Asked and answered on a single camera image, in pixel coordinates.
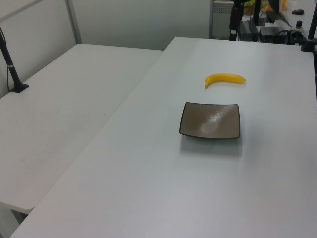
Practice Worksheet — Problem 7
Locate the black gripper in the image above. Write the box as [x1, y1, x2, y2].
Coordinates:
[229, 0, 243, 41]

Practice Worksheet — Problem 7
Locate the yellow banana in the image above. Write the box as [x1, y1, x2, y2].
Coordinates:
[204, 73, 247, 89]

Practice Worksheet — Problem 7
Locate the square brown ceramic plate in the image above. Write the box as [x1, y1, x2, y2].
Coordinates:
[178, 102, 241, 140]

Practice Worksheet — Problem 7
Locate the grey power adapter box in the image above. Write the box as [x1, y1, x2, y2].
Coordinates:
[238, 20, 260, 42]

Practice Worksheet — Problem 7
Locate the silver computer tower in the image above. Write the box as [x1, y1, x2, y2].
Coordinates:
[209, 0, 235, 40]

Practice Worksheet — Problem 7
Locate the black vertical pole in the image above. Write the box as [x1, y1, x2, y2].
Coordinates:
[252, 0, 262, 25]

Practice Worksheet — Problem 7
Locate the black electronics box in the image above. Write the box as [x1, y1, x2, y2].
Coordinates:
[259, 26, 289, 44]

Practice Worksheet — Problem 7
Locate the white folding side table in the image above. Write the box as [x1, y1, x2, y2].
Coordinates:
[0, 43, 164, 215]

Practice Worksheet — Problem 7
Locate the black camera stand with band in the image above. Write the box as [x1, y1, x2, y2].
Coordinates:
[0, 26, 30, 93]

